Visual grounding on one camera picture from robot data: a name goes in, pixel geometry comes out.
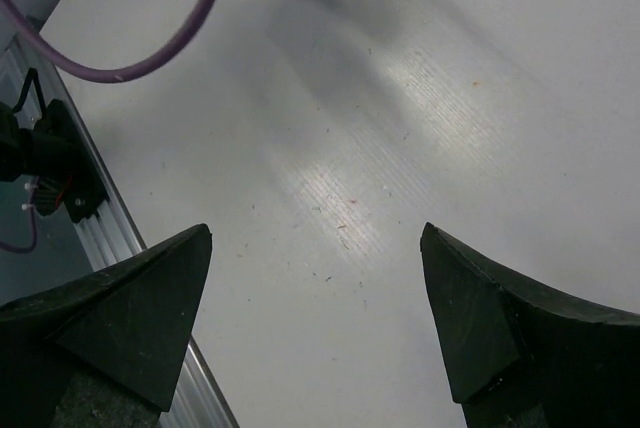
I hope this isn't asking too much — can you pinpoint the aluminium frame rail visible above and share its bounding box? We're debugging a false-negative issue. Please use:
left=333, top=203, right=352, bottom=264
left=1, top=36, right=236, bottom=427

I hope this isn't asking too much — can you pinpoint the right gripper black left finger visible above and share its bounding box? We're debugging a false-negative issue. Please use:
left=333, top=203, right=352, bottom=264
left=1, top=224, right=212, bottom=427

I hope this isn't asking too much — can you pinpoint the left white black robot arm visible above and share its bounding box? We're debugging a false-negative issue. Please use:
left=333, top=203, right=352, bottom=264
left=1, top=103, right=80, bottom=182

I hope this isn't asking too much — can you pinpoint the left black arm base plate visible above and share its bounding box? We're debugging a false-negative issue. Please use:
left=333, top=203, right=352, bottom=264
left=14, top=68, right=108, bottom=223

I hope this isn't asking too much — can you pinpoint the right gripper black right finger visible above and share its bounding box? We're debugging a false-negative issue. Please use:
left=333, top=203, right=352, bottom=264
left=420, top=223, right=639, bottom=427

